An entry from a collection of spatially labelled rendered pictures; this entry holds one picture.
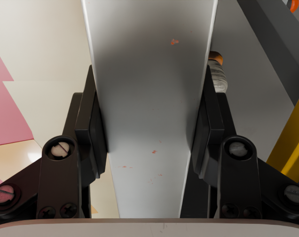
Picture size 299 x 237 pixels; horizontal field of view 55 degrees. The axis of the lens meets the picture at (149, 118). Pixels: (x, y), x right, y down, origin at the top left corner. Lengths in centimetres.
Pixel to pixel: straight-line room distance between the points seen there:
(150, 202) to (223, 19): 116
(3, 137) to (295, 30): 36
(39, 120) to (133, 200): 7
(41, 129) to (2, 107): 2
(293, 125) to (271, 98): 139
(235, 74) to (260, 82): 15
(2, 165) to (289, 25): 37
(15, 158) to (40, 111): 5
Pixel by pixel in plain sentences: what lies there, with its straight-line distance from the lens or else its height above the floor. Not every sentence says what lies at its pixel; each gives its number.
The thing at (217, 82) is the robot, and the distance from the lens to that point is 113.
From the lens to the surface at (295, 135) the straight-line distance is 27.
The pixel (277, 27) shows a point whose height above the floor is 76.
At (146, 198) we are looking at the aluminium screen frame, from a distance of 16.
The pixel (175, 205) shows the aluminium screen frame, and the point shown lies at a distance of 17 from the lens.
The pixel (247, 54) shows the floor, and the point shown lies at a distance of 142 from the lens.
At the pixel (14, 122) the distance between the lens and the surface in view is 18.
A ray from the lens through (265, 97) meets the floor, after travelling 164.
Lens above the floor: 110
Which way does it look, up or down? 43 degrees down
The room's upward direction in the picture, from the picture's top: 177 degrees clockwise
